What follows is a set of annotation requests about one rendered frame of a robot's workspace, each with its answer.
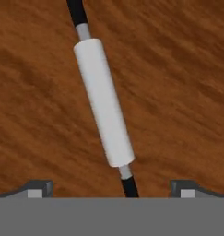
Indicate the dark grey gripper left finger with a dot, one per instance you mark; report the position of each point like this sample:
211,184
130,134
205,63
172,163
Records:
39,188

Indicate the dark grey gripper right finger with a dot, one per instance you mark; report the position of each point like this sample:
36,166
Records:
184,188

